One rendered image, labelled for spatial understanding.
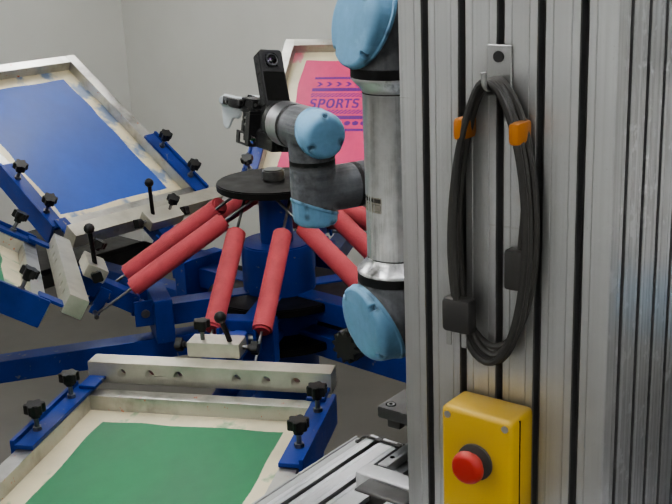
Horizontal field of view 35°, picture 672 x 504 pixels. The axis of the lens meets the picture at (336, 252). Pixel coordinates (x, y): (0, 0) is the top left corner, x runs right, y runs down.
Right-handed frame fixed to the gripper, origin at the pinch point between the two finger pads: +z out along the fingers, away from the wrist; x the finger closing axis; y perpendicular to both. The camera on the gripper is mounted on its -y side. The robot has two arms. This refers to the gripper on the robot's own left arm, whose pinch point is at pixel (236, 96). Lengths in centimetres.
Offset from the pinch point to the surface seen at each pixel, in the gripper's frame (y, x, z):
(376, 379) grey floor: 146, 168, 206
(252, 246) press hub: 47, 40, 74
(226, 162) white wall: 75, 162, 372
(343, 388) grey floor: 148, 151, 205
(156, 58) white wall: 22, 137, 424
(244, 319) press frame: 59, 27, 48
